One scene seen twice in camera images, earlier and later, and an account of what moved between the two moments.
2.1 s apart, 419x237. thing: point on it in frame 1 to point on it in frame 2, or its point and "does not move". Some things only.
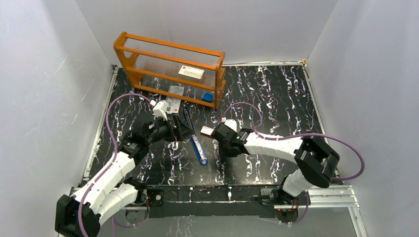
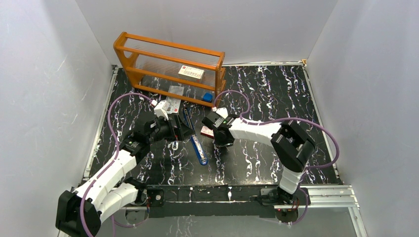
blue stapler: [199, 150] does not move
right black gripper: [222, 152] to [218, 141]
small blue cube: [207, 97] does not move
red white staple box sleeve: [206, 131] does not move
